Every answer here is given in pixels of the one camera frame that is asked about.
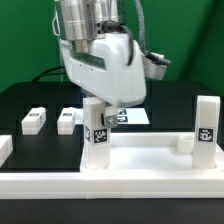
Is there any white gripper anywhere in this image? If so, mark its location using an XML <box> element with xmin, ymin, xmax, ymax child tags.
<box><xmin>60</xmin><ymin>33</ymin><xmax>146</xmax><ymax>128</ymax></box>

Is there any white desk top tray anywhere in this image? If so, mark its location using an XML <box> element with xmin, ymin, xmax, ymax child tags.
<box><xmin>79</xmin><ymin>132</ymin><xmax>224</xmax><ymax>174</ymax></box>

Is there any fiducial marker sheet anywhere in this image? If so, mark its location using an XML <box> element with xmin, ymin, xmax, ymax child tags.
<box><xmin>75</xmin><ymin>108</ymin><xmax>150</xmax><ymax>125</ymax></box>

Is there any white left fence piece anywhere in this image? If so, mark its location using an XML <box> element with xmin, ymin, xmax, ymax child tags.
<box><xmin>0</xmin><ymin>135</ymin><xmax>13</xmax><ymax>167</ymax></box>

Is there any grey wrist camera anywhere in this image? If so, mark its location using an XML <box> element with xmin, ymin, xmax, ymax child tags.
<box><xmin>142</xmin><ymin>53</ymin><xmax>170</xmax><ymax>80</ymax></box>

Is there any black cable hose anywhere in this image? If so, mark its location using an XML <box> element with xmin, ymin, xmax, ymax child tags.
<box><xmin>31</xmin><ymin>65</ymin><xmax>69</xmax><ymax>83</ymax></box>

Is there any white front fence rail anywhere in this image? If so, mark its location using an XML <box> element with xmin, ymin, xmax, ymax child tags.
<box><xmin>0</xmin><ymin>171</ymin><xmax>224</xmax><ymax>199</ymax></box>

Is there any braided grey camera cable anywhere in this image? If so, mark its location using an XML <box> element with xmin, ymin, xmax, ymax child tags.
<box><xmin>133</xmin><ymin>0</ymin><xmax>151</xmax><ymax>56</ymax></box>

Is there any grey thin cable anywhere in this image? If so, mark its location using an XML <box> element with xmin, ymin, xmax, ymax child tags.
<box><xmin>54</xmin><ymin>0</ymin><xmax>66</xmax><ymax>82</ymax></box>

